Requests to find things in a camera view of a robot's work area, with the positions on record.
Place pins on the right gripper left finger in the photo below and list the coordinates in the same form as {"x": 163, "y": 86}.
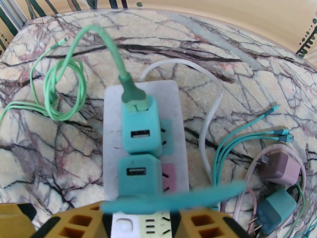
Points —
{"x": 74, "y": 224}

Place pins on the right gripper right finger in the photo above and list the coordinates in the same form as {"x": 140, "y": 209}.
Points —
{"x": 208, "y": 224}

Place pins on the teal USB wall charger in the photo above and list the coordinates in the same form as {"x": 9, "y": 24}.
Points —
{"x": 141, "y": 123}
{"x": 138, "y": 182}
{"x": 275, "y": 209}

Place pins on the mauve USB wall charger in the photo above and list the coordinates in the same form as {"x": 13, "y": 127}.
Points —
{"x": 282, "y": 168}

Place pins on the white power strip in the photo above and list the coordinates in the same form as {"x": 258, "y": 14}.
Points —
{"x": 111, "y": 113}

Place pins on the aluminium frame post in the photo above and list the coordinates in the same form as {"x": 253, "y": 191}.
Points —
{"x": 10, "y": 9}

